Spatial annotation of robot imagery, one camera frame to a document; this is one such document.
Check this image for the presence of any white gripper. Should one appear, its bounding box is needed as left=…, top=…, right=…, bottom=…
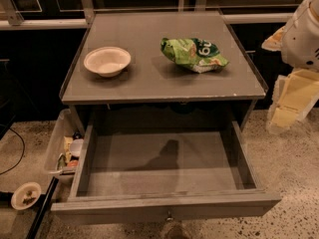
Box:
left=261, top=0, right=319, bottom=133

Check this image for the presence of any grey top drawer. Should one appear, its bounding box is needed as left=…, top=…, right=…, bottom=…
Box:
left=52, top=122, right=281, bottom=224

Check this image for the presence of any grey drawer cabinet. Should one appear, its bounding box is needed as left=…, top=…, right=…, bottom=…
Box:
left=59, top=11, right=269, bottom=137

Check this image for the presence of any green chip bag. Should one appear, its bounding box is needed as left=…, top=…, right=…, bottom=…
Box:
left=160, top=38, right=228, bottom=74

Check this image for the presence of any white paper bowl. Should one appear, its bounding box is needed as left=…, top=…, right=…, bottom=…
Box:
left=84, top=47, right=131, bottom=78

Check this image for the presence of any white cup in bin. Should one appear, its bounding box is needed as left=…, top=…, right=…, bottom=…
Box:
left=69, top=138, right=84, bottom=157

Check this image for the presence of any clear plastic storage bin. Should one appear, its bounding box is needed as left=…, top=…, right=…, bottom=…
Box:
left=44, top=110, right=84, bottom=184

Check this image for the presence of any black bar on floor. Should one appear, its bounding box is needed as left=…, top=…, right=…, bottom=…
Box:
left=26, top=177, right=59, bottom=239

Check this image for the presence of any small bowl on floor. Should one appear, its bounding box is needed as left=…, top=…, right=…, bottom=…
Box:
left=11, top=182, right=42, bottom=210

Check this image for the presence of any black floor cable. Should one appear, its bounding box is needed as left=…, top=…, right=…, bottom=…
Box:
left=0, top=124, right=26, bottom=176

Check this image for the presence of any metal railing frame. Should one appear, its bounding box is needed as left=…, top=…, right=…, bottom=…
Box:
left=0, top=0, right=304, bottom=28

